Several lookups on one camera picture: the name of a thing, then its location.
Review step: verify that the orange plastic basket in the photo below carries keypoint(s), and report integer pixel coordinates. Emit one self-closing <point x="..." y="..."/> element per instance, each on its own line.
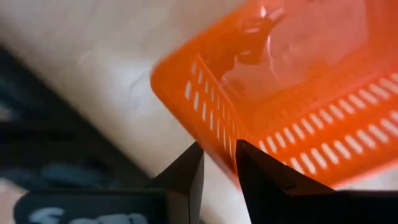
<point x="273" y="118"/>

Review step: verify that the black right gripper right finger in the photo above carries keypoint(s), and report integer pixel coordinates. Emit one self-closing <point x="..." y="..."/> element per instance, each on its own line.
<point x="273" y="193"/>

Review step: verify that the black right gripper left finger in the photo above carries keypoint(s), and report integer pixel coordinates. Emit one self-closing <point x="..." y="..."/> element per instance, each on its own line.
<point x="183" y="193"/>

